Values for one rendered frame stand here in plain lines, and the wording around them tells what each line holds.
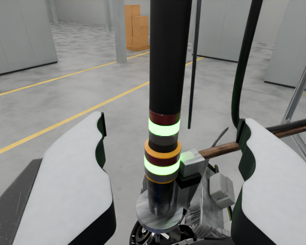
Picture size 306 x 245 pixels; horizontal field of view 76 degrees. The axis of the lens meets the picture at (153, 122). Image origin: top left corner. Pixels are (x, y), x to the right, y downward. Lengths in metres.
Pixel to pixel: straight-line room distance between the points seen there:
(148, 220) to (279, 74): 5.59
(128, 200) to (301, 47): 4.84
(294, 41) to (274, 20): 6.77
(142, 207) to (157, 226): 0.03
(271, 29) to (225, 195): 11.80
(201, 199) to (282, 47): 5.13
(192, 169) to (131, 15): 8.36
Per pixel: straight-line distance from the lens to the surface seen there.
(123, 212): 2.08
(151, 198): 0.28
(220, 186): 0.77
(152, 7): 0.17
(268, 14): 12.36
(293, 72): 5.74
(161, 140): 0.21
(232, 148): 0.30
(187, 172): 0.26
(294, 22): 5.60
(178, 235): 0.57
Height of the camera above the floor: 1.72
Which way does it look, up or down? 32 degrees down
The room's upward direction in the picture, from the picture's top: 1 degrees clockwise
